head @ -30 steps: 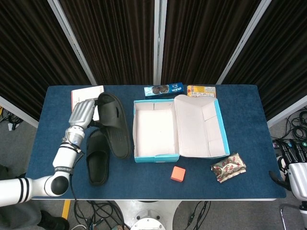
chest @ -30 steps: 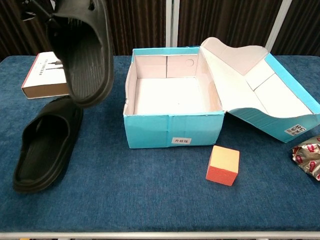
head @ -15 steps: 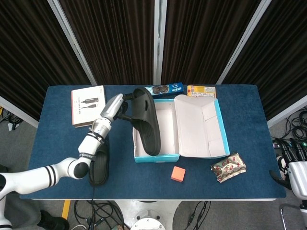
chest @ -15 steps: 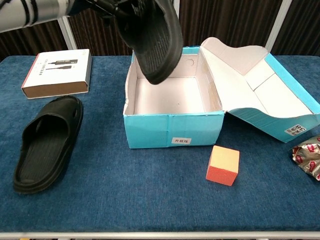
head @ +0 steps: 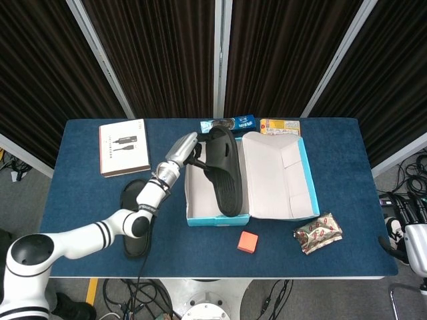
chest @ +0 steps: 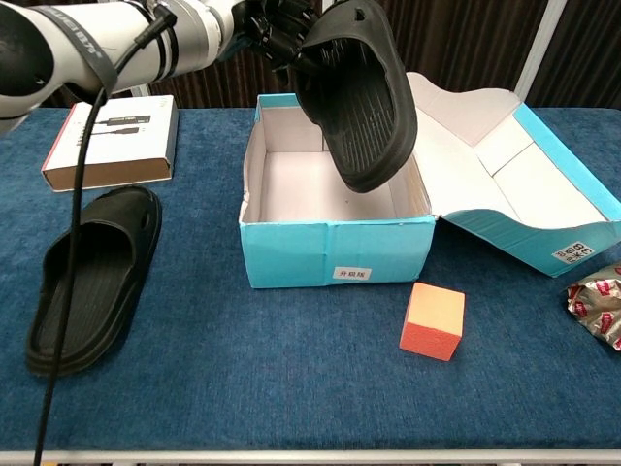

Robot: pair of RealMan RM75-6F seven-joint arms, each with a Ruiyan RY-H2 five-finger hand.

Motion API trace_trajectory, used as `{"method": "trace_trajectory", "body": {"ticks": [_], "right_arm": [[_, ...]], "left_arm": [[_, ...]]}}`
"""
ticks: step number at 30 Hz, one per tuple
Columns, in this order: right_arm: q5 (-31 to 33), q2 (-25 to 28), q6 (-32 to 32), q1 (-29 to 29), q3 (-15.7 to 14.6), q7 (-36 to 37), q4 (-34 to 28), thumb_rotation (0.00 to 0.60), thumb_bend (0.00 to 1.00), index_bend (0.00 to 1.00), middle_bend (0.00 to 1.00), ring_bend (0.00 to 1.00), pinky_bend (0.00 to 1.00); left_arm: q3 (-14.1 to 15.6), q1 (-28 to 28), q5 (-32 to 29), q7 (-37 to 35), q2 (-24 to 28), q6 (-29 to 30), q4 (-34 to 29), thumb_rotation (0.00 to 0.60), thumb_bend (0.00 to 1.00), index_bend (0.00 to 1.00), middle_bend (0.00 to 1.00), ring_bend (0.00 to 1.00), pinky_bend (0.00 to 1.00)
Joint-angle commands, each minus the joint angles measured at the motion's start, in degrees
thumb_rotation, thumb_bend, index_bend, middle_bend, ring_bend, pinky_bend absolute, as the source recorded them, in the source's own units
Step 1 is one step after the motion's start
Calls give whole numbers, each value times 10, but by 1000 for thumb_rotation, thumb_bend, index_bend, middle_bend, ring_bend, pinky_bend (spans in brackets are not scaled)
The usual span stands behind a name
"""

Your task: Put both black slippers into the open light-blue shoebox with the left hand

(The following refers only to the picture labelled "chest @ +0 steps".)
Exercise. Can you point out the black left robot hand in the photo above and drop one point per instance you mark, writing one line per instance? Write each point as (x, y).
(276, 29)

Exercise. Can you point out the black rubber slipper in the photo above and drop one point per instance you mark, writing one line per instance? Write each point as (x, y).
(364, 111)
(92, 301)

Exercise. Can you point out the light blue cardboard shoe box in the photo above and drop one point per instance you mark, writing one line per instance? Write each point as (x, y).
(291, 252)

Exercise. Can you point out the orange and yellow cube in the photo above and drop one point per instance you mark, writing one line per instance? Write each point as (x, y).
(432, 325)

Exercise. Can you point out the blue table cloth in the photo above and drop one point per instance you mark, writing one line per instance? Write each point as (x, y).
(291, 378)

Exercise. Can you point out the crumpled gold red snack packet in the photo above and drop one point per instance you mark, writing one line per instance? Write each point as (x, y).
(599, 310)

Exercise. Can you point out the grey metal frame post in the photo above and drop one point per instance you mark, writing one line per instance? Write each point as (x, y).
(142, 91)
(541, 48)

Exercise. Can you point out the grey metal table rail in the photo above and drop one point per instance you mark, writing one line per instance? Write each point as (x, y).
(310, 457)

